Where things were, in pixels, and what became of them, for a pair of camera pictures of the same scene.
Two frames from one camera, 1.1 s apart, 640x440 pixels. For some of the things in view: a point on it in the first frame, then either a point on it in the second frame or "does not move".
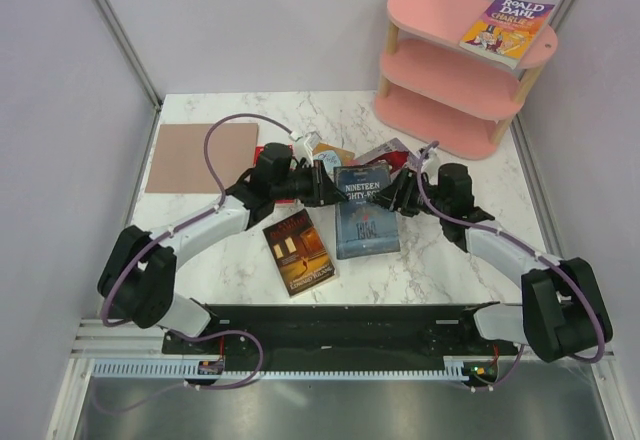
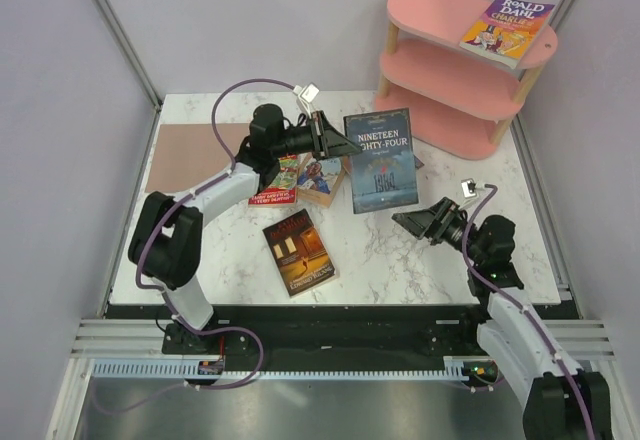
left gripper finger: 331,194 -> 337,142
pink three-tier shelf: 440,91 does not move
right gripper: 397,195 -> 429,222
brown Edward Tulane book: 299,252 does not move
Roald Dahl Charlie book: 509,29 does not move
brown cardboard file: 179,164 does not move
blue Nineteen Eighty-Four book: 365,227 -> 383,172
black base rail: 414,331 does not move
